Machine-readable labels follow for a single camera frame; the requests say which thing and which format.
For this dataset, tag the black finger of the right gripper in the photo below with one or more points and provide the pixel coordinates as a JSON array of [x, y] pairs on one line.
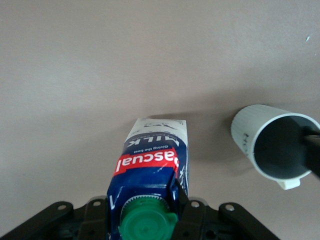
[[314, 155]]

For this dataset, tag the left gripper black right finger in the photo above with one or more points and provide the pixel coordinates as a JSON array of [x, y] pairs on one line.
[[212, 225]]

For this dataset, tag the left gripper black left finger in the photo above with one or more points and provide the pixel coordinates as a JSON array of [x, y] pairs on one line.
[[75, 225]]

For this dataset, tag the white ribbed mug grey inside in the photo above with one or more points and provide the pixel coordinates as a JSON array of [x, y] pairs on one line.
[[250, 130]]

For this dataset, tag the blue milk carton green cap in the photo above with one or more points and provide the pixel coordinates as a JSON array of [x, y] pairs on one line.
[[147, 180]]

